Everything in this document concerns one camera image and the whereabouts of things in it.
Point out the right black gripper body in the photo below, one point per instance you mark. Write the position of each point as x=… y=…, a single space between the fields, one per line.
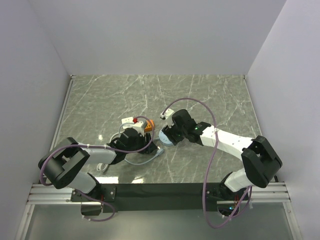
x=179 y=133

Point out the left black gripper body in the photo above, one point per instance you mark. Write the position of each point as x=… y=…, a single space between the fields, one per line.
x=140 y=141

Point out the white cube plug adapter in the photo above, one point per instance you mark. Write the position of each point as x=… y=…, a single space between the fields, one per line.
x=126 y=122

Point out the orange power strip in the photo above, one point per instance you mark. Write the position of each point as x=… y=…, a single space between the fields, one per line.
x=150 y=125

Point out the round blue power socket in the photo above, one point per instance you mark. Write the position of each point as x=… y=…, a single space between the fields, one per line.
x=164 y=139

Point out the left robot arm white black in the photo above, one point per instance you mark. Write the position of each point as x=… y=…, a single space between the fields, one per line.
x=62 y=166

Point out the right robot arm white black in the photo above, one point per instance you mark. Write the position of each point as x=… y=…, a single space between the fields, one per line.
x=260 y=161

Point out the black base bar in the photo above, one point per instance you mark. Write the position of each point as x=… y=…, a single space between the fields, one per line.
x=155 y=197

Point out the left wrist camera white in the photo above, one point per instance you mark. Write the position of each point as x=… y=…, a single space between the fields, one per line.
x=139 y=125

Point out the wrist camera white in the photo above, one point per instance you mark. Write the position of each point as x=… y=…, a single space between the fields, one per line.
x=167 y=117
x=139 y=125

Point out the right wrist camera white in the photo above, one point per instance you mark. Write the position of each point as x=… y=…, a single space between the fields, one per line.
x=167 y=117

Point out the aluminium frame rail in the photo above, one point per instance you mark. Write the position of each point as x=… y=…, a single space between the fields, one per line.
x=50 y=210

